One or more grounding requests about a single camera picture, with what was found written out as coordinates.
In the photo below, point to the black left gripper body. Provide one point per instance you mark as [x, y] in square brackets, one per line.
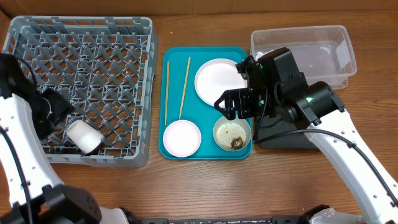
[50, 109]

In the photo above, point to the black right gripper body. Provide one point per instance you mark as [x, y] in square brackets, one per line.
[246, 101]

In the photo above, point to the grey bowl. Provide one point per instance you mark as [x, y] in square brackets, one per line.
[246, 126]

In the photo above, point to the white paper cup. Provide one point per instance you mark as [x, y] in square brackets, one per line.
[84, 136]

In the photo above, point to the white tissue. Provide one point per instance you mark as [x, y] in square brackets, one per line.
[259, 54]

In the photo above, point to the wooden chopstick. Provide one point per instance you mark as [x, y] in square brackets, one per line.
[184, 87]
[167, 92]

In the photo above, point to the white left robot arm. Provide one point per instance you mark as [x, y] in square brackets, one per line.
[36, 193]

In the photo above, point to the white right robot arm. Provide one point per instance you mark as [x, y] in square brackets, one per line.
[276, 87]

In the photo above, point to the grey dishwasher rack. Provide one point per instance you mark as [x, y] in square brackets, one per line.
[105, 67]

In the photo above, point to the black tray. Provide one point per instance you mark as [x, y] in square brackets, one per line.
[272, 126]

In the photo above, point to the large white plate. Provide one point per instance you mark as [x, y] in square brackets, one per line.
[216, 76]

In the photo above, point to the teal plastic tray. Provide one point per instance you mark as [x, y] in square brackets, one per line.
[195, 110]

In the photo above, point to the small white plate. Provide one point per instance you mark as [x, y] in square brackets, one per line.
[182, 138]

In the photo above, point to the clear plastic bin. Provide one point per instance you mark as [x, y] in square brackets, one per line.
[322, 53]

